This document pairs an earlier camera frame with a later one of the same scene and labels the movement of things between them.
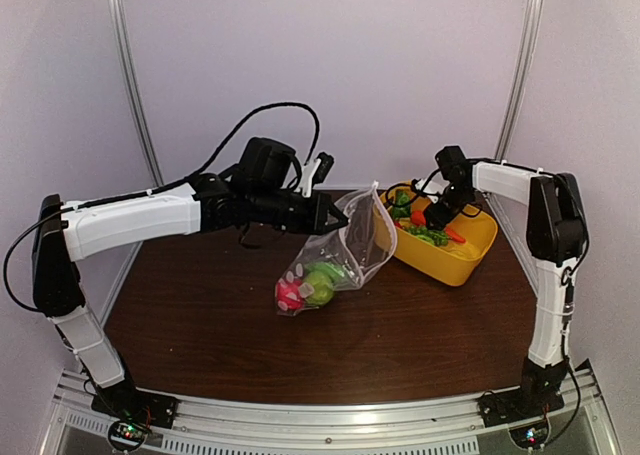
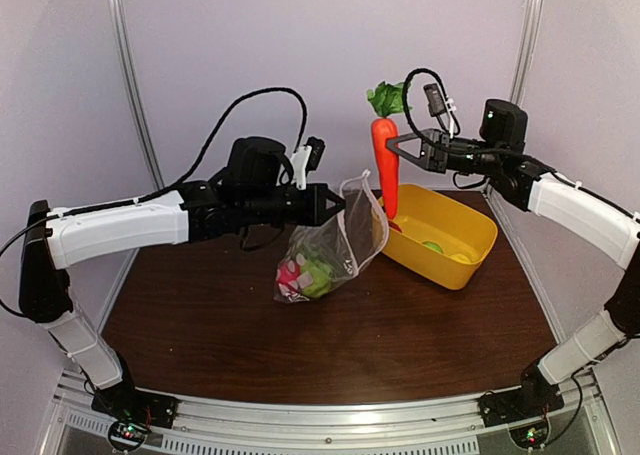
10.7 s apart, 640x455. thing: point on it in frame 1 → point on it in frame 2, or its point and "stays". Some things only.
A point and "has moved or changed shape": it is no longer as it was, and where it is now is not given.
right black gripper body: [458, 199] → [440, 159]
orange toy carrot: [418, 218] → [388, 99]
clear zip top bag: [348, 258] has moved or changed shape
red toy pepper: [288, 296] → [288, 271]
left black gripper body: [268, 208] stays
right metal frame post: [524, 62] stays
